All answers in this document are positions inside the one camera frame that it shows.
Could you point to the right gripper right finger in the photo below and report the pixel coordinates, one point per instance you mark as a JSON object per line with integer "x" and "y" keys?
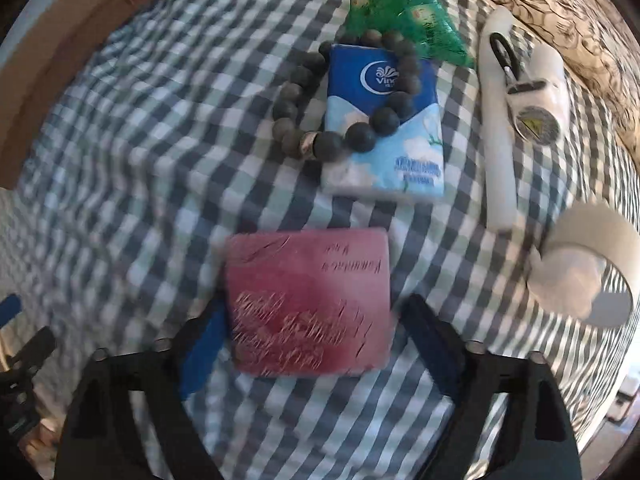
{"x": 462, "y": 372}

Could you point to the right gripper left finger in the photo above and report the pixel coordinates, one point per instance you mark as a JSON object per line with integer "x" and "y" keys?
{"x": 185, "y": 371}

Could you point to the pink rose card box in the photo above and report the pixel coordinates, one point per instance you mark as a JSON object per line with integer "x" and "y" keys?
{"x": 309, "y": 303}

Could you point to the white tape roll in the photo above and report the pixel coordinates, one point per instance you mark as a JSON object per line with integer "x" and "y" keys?
{"x": 588, "y": 267}

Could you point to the green snack bag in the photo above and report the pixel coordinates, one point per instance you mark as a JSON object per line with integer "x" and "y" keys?
{"x": 425, "y": 22}

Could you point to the blue tissue pack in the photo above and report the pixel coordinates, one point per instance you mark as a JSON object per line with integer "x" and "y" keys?
{"x": 385, "y": 108}

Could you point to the white foam stick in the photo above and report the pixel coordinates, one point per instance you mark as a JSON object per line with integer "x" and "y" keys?
{"x": 500, "y": 185}

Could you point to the white charger with carabiner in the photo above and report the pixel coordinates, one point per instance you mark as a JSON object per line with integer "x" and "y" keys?
{"x": 536, "y": 93}

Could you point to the brown cardboard box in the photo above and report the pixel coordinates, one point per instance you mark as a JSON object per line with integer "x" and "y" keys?
{"x": 47, "y": 45}

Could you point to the floral patterned duvet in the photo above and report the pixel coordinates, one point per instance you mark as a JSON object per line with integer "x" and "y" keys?
{"x": 598, "y": 45}

